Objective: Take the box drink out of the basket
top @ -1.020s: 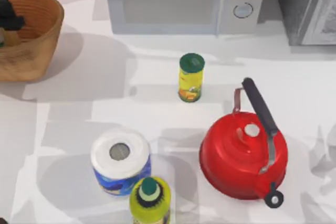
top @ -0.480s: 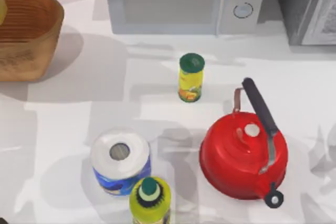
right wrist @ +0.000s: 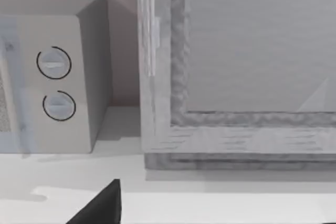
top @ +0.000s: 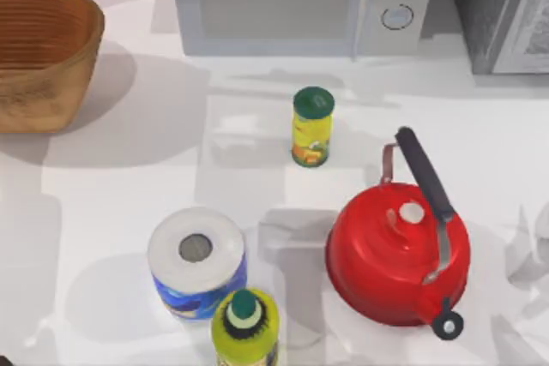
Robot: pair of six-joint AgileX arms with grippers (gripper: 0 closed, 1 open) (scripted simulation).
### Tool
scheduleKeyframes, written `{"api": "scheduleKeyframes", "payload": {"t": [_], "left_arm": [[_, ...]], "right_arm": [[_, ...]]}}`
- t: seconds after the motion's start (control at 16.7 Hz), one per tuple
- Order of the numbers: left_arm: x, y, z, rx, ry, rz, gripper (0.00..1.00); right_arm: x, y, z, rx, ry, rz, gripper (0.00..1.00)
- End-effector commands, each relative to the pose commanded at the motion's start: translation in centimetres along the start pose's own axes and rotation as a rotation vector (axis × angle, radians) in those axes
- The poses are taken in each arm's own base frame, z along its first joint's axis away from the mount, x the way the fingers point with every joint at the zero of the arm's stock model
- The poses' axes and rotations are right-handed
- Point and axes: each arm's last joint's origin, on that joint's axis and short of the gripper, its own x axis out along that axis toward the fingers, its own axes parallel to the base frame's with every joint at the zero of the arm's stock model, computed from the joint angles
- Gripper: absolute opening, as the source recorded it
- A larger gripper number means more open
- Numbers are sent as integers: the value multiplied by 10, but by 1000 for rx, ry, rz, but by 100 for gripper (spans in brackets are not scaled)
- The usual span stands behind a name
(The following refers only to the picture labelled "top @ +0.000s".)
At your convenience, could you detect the woven wooden basket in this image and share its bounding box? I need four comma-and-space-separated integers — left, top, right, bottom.
0, 0, 106, 135

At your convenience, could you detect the microwave oven door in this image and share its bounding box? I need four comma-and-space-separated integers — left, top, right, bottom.
169, 0, 372, 61

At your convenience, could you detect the red kettle with black handle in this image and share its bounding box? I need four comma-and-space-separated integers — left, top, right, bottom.
325, 126, 472, 342

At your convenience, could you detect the paper roll in blue wrapper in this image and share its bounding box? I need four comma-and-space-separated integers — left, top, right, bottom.
147, 207, 249, 325

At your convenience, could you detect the pale microwave oven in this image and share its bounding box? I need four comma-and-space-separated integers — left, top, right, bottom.
168, 0, 442, 62

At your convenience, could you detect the round microwave knob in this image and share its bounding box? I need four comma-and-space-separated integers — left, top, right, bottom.
381, 3, 416, 32

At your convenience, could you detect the yellow bottle with green cap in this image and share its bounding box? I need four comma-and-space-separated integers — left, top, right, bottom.
209, 288, 282, 366

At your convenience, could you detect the yellow can with green lid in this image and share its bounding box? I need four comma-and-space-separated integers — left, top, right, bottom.
292, 86, 335, 168

